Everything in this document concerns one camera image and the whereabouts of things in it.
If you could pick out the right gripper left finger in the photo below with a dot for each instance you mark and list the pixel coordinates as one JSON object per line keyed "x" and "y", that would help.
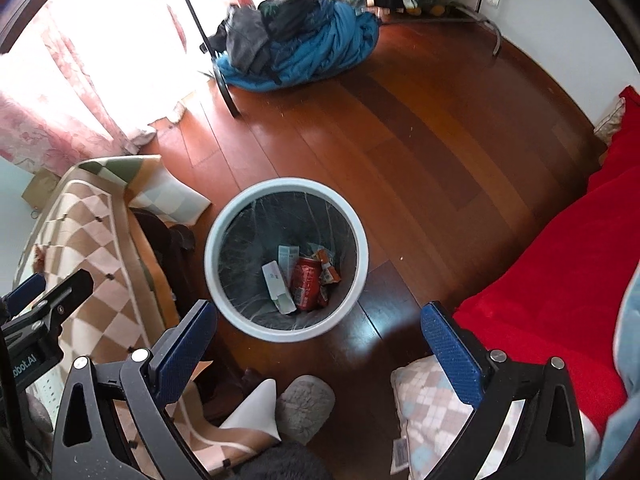
{"x": 89, "y": 442}

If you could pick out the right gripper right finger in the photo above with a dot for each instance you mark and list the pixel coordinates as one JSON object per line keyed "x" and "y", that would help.
{"x": 548, "y": 442}

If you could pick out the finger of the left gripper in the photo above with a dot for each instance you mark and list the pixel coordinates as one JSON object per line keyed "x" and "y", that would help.
{"x": 23, "y": 295}

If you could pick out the pink white toothpaste box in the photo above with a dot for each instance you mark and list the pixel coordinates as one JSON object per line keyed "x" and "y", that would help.
{"x": 277, "y": 288}

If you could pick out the red cola can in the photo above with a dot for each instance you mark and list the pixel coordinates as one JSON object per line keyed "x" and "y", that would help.
{"x": 305, "y": 284}

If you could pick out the white round trash bin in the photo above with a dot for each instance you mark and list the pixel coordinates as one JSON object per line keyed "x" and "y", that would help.
{"x": 283, "y": 220}

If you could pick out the checkered pastel pillow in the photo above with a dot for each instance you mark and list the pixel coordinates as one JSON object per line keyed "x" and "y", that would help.
{"x": 431, "y": 416}

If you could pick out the red blanket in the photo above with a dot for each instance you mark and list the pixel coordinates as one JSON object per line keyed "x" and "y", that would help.
{"x": 562, "y": 296}

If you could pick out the white sock leg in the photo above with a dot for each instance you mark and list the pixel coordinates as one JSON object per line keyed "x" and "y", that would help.
{"x": 257, "y": 411}

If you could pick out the grey fuzzy slipper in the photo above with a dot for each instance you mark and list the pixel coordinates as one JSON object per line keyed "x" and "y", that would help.
{"x": 303, "y": 408}

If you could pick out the pink floral curtain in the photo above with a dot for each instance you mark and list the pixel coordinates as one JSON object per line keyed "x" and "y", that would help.
{"x": 51, "y": 117}

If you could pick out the black clothes rack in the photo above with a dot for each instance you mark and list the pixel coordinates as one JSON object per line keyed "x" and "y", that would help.
{"x": 215, "y": 73}

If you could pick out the blue and black clothes pile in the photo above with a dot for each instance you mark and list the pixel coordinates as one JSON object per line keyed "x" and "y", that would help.
{"x": 283, "y": 43}

